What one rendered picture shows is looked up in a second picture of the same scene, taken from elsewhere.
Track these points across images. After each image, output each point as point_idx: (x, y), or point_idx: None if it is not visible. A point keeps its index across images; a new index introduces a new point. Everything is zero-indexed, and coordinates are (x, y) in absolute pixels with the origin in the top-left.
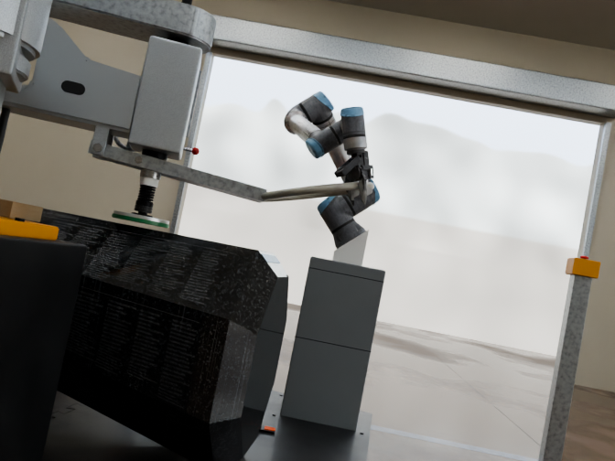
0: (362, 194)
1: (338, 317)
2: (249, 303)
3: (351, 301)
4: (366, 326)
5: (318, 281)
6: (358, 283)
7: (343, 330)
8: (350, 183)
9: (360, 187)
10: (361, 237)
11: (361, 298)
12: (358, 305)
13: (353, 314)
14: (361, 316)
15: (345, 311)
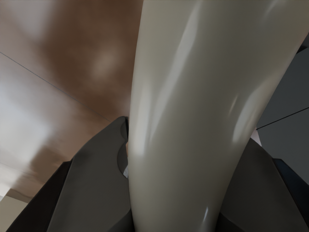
0: (96, 137)
1: (307, 135)
2: None
3: (302, 158)
4: (270, 144)
5: None
6: (307, 181)
7: (292, 128)
8: (140, 157)
9: (101, 182)
10: None
11: (292, 165)
12: (291, 157)
13: (291, 147)
14: (281, 149)
15: (303, 144)
